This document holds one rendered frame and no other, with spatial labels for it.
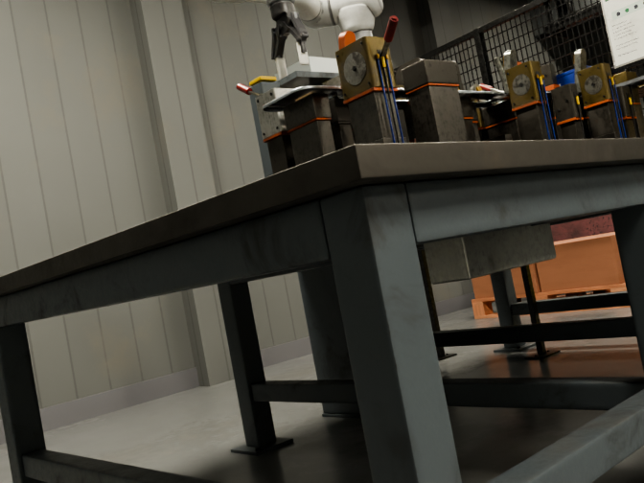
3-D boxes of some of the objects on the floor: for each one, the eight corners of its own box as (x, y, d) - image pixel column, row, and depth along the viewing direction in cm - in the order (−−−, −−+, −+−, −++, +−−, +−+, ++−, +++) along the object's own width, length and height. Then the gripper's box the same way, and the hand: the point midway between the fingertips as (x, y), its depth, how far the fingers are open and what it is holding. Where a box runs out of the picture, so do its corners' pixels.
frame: (477, 788, 74) (361, 178, 76) (1, 540, 193) (-37, 305, 196) (901, 326, 245) (860, 143, 248) (510, 346, 365) (486, 222, 367)
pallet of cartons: (701, 285, 470) (688, 218, 472) (616, 310, 420) (602, 237, 422) (548, 297, 581) (538, 243, 583) (467, 319, 531) (455, 261, 533)
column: (322, 416, 276) (291, 253, 279) (375, 396, 297) (346, 244, 300) (377, 419, 254) (343, 241, 256) (430, 397, 274) (399, 233, 277)
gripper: (253, 20, 225) (265, 85, 224) (289, -13, 204) (303, 57, 203) (273, 21, 229) (286, 84, 228) (311, -12, 208) (325, 57, 207)
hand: (293, 68), depth 216 cm, fingers open, 13 cm apart
